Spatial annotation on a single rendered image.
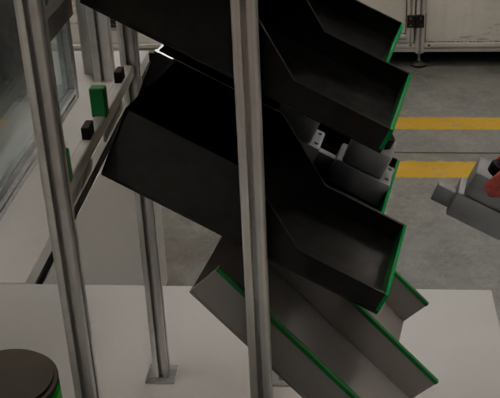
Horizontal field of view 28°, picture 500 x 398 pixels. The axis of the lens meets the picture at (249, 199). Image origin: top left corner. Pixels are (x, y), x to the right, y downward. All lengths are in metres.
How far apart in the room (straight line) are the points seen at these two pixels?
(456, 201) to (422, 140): 3.05
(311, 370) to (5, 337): 0.65
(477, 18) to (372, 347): 3.86
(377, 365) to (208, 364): 0.36
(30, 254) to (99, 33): 0.81
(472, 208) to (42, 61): 0.49
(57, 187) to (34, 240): 0.88
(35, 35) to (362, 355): 0.51
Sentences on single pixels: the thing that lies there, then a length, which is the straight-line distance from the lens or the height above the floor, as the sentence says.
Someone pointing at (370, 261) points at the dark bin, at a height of 1.20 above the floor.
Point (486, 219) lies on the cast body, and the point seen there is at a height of 1.18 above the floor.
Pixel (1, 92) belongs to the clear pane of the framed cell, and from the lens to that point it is 1.88.
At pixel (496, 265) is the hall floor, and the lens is 3.28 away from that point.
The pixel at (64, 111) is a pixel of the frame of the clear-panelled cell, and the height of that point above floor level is 0.87.
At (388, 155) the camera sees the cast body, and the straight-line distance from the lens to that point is 1.04.
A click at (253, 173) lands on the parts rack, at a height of 1.33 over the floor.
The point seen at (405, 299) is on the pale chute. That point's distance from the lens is 1.22.
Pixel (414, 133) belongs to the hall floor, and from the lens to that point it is 4.17.
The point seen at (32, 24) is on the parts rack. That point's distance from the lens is 0.81.
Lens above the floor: 1.70
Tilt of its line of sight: 28 degrees down
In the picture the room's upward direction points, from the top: 3 degrees counter-clockwise
